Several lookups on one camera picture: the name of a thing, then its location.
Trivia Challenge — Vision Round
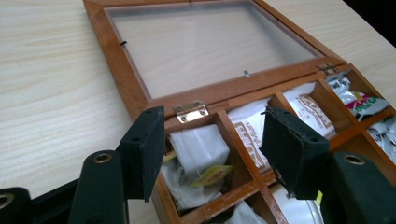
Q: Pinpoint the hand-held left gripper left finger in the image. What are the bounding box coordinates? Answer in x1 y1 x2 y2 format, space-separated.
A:
116 105 166 203

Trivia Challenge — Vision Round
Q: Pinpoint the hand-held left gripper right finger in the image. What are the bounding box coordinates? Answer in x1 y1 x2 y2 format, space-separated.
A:
260 106 332 201

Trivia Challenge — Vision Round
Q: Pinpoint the wooden tea box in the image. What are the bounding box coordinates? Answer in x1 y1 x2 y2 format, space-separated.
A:
82 0 396 224

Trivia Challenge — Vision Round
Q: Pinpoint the white sachet brown print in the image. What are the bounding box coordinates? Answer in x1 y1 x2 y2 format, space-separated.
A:
282 81 338 140
227 98 273 174

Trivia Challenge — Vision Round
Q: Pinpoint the white tea bag yellow tag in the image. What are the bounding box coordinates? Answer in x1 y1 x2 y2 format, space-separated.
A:
161 123 235 211

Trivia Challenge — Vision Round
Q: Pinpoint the plain white tea bag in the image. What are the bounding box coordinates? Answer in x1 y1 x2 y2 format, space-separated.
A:
223 200 269 224

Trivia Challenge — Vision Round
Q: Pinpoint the white sachet green red print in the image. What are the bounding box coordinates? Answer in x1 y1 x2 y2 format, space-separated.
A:
325 72 390 123

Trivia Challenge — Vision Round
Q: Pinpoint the silver white sachet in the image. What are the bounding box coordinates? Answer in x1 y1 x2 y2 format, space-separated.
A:
366 116 396 164

